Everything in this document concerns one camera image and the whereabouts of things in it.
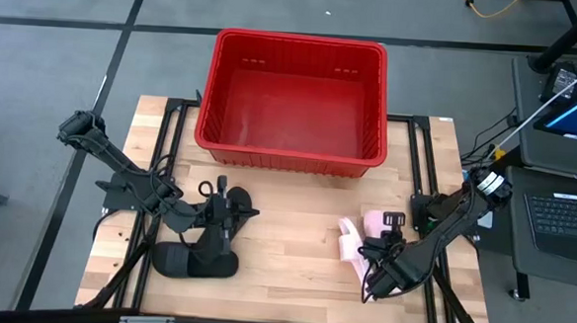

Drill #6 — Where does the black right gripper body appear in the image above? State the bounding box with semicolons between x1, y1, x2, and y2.
358;236;417;301

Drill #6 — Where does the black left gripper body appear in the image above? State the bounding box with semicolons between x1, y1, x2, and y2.
192;199;226;258

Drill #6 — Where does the pink slide sandal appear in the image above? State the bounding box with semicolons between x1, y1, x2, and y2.
358;209;409;293
334;215;381;303

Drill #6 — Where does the red plastic bin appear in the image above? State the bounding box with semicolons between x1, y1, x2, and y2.
191;26;394;181

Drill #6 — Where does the black slide sandal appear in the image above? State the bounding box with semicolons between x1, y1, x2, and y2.
150;240;241;283

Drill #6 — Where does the black cart caster wheel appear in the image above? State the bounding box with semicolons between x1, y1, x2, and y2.
507;285;532;302

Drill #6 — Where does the black laptop keyboard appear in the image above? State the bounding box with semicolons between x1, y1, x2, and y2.
519;190;577;265

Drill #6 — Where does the black power adapter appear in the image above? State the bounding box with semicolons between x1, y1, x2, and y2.
540;59;577;105

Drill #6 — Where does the black stand pole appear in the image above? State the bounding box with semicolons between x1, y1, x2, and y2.
527;0;577;77

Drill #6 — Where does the black frame side rail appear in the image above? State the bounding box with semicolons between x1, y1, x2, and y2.
398;116;469;323
129;97;190;315

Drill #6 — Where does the black diagonal frame strut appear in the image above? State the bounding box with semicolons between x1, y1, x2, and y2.
75;234;160;315
428;267;494;323

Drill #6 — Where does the black frame rear rail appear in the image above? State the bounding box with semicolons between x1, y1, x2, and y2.
164;97;434;126

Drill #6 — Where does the black cable bundle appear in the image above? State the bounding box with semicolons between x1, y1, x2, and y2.
459;105;521;171

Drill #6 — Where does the white cable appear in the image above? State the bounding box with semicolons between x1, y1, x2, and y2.
485;48;577;164

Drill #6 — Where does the yellow cable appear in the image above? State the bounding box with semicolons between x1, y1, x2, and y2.
456;0;525;22

